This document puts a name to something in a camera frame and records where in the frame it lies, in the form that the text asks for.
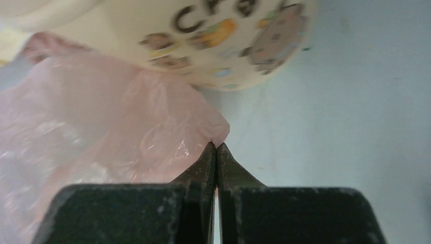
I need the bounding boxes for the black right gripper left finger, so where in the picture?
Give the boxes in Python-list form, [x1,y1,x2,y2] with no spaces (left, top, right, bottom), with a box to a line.
[33,143,217,243]

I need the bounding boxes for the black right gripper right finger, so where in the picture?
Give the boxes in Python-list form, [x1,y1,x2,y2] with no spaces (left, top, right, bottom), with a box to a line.
[216,144,387,243]

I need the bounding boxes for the pink plastic trash bag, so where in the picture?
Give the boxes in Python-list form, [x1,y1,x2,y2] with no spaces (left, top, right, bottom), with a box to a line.
[1,32,230,243]

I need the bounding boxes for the cream round trash bin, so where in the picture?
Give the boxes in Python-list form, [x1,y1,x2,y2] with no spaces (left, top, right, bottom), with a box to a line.
[1,1,319,91]

